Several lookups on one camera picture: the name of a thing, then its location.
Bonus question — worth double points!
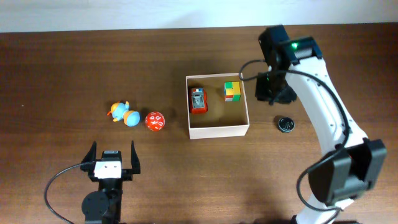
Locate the red ball with white letters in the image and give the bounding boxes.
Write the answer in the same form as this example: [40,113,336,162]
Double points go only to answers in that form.
[145,111,165,131]

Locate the left black cable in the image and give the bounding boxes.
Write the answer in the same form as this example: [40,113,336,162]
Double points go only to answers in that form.
[44,162,94,224]

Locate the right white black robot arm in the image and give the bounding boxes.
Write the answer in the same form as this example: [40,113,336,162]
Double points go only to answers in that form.
[255,25,387,223]

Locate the red toy car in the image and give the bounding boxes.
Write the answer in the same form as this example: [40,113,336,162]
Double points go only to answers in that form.
[190,88,208,114]

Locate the black round cap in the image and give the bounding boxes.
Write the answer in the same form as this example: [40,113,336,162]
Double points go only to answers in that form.
[277,117,295,133]

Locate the blue and orange toy figure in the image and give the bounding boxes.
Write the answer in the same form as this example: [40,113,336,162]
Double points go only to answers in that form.
[107,101,141,127]

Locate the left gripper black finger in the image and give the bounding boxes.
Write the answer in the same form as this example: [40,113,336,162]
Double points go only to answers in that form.
[131,141,141,170]
[81,141,97,164]

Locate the multicoloured puzzle cube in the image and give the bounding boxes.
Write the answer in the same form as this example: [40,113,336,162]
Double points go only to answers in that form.
[224,81,241,102]

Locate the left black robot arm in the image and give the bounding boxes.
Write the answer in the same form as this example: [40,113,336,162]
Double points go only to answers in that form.
[81,142,141,224]

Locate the white open cardboard box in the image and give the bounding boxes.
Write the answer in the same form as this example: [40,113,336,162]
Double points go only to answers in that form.
[185,73,250,139]

